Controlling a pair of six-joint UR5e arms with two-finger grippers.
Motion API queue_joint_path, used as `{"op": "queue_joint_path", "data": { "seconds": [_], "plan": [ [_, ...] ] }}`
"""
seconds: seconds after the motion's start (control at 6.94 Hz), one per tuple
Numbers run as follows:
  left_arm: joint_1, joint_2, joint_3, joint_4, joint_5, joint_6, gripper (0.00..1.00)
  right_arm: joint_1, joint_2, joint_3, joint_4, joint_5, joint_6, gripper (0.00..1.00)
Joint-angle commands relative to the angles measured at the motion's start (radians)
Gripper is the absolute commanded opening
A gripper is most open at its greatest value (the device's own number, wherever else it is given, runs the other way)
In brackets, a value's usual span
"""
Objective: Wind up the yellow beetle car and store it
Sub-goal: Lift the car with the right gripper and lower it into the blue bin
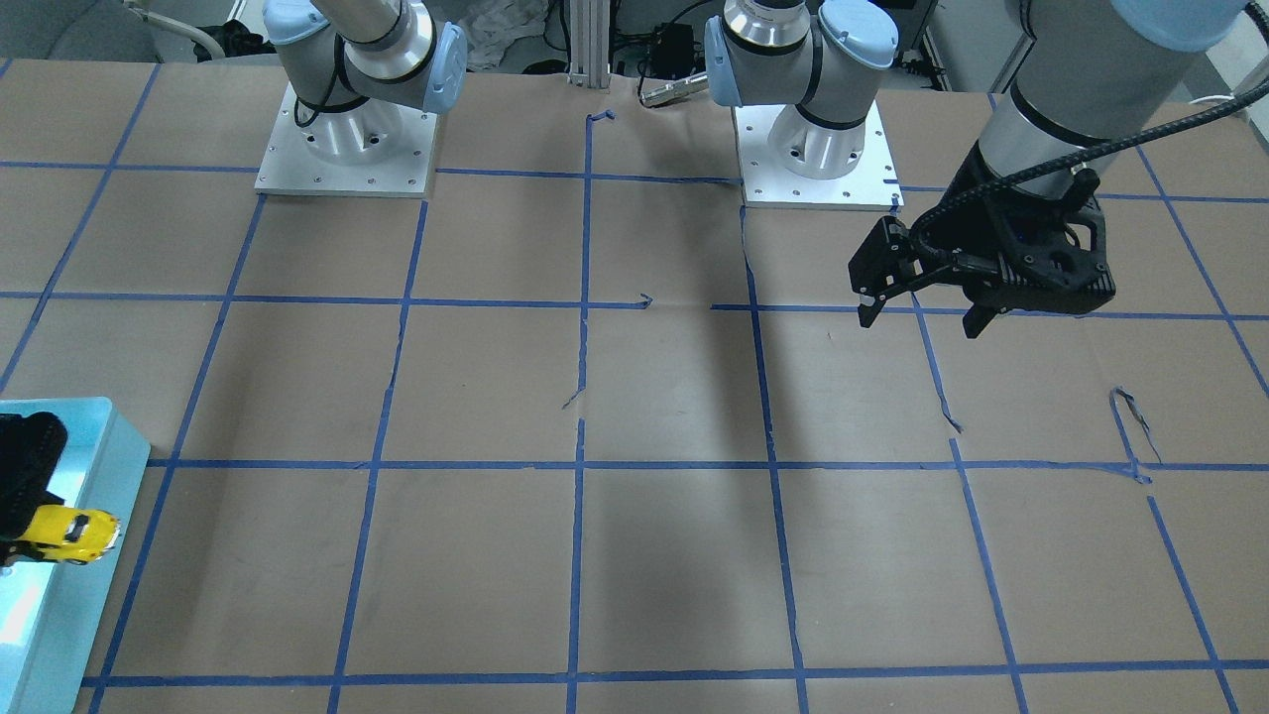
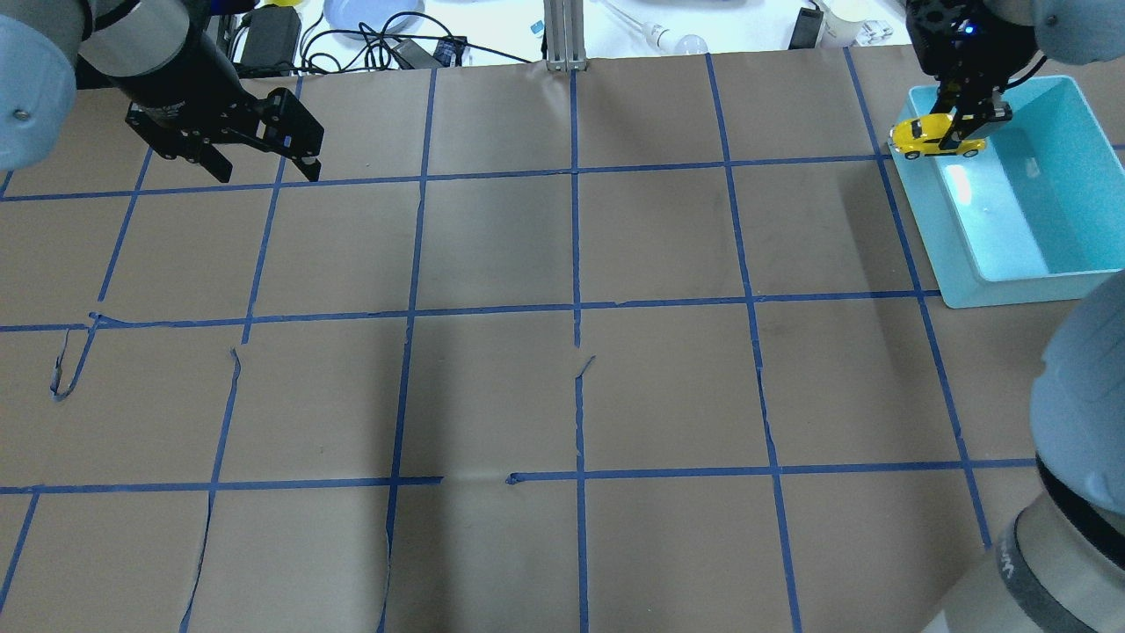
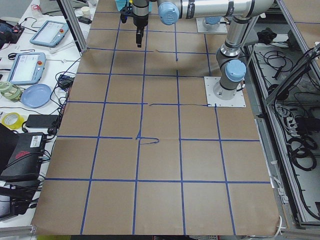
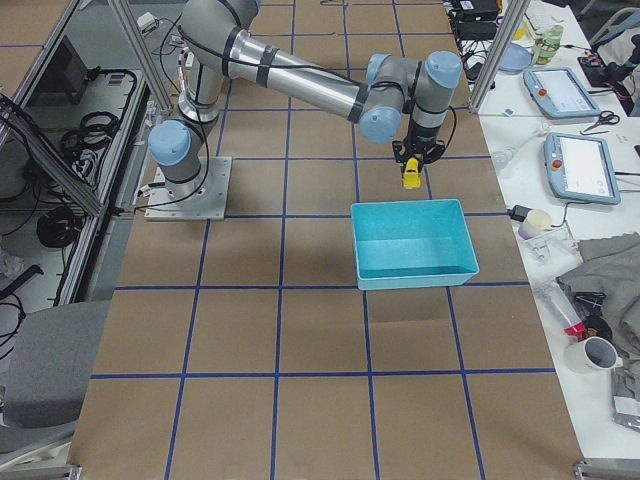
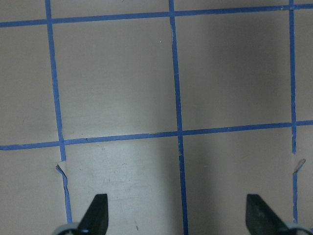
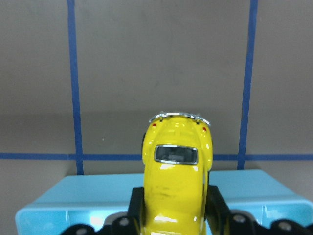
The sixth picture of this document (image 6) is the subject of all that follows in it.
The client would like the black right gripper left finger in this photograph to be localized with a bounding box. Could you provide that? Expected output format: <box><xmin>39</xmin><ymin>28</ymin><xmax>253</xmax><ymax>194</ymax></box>
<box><xmin>61</xmin><ymin>187</ymin><xmax>144</xmax><ymax>235</ymax></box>

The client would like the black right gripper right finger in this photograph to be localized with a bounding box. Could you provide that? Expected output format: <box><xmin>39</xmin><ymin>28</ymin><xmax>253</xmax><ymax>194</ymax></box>
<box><xmin>205</xmin><ymin>185</ymin><xmax>313</xmax><ymax>235</ymax></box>

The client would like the yellow toy beetle car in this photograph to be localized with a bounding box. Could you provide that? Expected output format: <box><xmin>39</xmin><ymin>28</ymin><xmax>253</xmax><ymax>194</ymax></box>
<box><xmin>142</xmin><ymin>113</ymin><xmax>213</xmax><ymax>235</ymax></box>

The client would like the turquoise plastic bin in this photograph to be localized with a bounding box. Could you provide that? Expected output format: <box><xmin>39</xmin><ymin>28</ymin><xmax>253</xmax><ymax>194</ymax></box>
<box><xmin>15</xmin><ymin>170</ymin><xmax>313</xmax><ymax>235</ymax></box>

